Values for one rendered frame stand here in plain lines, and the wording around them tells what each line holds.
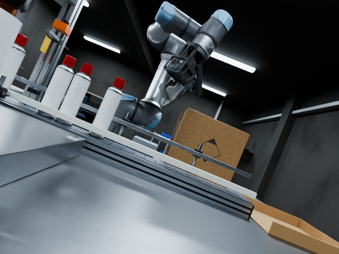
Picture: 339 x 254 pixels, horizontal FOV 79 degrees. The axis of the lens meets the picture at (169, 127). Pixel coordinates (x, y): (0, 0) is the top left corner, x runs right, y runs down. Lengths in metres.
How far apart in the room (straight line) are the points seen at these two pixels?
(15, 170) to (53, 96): 0.40
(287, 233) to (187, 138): 0.47
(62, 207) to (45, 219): 0.04
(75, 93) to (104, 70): 7.51
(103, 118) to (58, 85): 0.17
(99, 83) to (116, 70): 0.79
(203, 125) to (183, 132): 0.09
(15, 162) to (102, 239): 0.16
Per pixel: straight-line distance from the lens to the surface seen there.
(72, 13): 0.96
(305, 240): 0.77
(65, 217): 0.32
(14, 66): 0.82
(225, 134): 0.93
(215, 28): 0.72
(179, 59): 0.65
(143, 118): 1.03
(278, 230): 0.72
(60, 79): 0.73
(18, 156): 0.35
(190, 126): 0.89
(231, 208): 0.72
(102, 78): 8.15
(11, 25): 0.51
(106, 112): 0.68
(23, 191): 0.36
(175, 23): 0.79
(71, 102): 0.71
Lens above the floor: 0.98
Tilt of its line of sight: 2 degrees up
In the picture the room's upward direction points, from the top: 23 degrees clockwise
